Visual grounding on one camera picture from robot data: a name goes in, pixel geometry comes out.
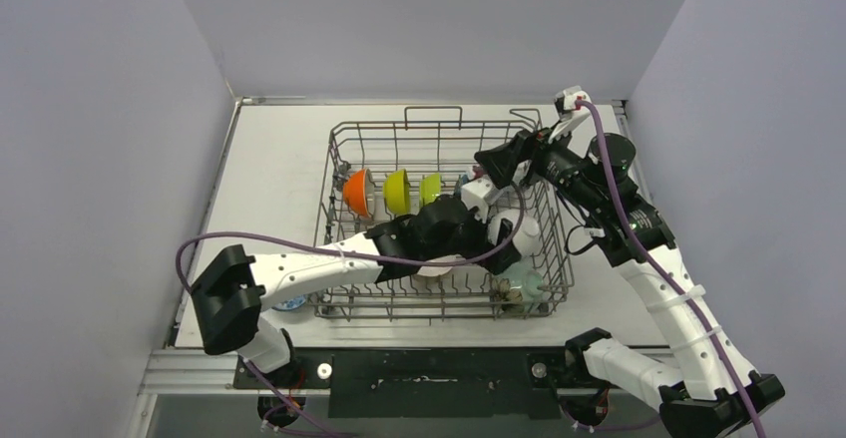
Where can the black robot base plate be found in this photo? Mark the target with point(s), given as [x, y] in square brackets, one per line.
[476, 382]

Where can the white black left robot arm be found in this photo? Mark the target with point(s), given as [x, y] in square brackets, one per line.
[231, 294]

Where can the lime green bowl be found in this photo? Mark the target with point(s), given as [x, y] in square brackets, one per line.
[430, 189]

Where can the pale celadon bowl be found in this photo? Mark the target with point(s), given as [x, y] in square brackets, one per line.
[518, 288]

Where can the yellow green bowl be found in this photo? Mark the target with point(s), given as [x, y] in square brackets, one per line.
[396, 192]

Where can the white bowl orange outside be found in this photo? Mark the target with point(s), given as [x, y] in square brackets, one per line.
[359, 193]

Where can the grey wire dish rack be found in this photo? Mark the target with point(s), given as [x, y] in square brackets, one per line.
[423, 143]

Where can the blue white patterned bowl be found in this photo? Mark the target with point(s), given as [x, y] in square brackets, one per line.
[292, 304]

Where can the beige bowl with black outside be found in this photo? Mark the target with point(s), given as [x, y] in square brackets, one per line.
[436, 267]

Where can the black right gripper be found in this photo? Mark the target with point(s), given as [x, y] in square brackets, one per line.
[522, 160]

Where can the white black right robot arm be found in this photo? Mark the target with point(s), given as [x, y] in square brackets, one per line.
[712, 390]

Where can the white bowl with blue outside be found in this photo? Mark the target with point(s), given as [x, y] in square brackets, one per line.
[528, 236]

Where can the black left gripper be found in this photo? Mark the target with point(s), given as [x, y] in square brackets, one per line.
[482, 245]

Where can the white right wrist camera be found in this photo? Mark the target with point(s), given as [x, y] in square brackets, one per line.
[570, 113]

